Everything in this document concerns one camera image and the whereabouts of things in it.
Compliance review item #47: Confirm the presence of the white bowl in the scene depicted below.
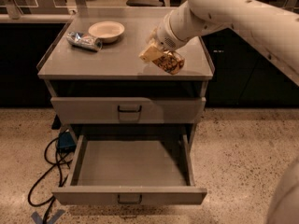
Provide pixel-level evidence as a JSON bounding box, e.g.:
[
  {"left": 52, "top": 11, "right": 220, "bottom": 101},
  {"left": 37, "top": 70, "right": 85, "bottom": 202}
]
[{"left": 88, "top": 21, "right": 125, "bottom": 44}]

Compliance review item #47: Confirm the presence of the black floor cable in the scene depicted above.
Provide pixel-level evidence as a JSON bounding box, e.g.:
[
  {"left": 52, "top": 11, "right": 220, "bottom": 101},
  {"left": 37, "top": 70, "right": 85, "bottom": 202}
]
[{"left": 27, "top": 136, "right": 73, "bottom": 224}]

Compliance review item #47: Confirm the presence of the black office chair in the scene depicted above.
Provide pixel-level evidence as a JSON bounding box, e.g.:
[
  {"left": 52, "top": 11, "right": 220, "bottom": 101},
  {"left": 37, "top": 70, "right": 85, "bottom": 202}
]
[{"left": 126, "top": 0, "right": 164, "bottom": 7}]

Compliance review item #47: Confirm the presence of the grey drawer cabinet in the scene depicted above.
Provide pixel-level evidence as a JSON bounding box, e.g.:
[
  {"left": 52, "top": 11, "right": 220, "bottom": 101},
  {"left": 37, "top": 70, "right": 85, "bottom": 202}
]
[{"left": 38, "top": 7, "right": 213, "bottom": 136}]

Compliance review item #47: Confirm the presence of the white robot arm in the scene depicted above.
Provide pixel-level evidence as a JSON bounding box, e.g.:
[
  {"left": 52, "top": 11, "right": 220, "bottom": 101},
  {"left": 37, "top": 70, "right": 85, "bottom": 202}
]
[{"left": 151, "top": 0, "right": 299, "bottom": 224}]

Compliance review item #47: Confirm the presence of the crushed blue silver can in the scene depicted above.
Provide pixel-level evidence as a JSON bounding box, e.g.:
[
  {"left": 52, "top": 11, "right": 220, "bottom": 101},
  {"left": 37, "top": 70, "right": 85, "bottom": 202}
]
[{"left": 66, "top": 32, "right": 103, "bottom": 52}]

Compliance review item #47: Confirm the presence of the orange soda can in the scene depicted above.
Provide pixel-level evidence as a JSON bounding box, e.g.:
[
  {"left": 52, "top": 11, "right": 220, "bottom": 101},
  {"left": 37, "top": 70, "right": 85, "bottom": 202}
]
[{"left": 153, "top": 51, "right": 185, "bottom": 75}]

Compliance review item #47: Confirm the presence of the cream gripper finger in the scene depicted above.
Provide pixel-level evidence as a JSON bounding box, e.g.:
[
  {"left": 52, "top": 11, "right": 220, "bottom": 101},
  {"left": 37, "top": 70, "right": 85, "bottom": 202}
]
[
  {"left": 146, "top": 28, "right": 157, "bottom": 44},
  {"left": 139, "top": 44, "right": 164, "bottom": 63}
]

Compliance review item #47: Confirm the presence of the blue power box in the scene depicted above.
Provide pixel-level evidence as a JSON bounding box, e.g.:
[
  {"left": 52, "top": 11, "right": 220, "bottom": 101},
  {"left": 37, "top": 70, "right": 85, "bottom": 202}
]
[{"left": 56, "top": 132, "right": 77, "bottom": 153}]

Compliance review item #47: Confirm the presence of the closed grey upper drawer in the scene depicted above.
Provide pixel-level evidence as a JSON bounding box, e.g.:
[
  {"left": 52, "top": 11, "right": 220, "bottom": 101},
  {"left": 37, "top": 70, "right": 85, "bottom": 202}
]
[{"left": 51, "top": 97, "right": 206, "bottom": 124}]

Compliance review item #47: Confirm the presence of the open grey lower drawer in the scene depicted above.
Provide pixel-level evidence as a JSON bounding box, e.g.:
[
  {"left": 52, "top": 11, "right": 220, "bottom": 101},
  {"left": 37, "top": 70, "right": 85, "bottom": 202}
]
[{"left": 53, "top": 134, "right": 207, "bottom": 205}]

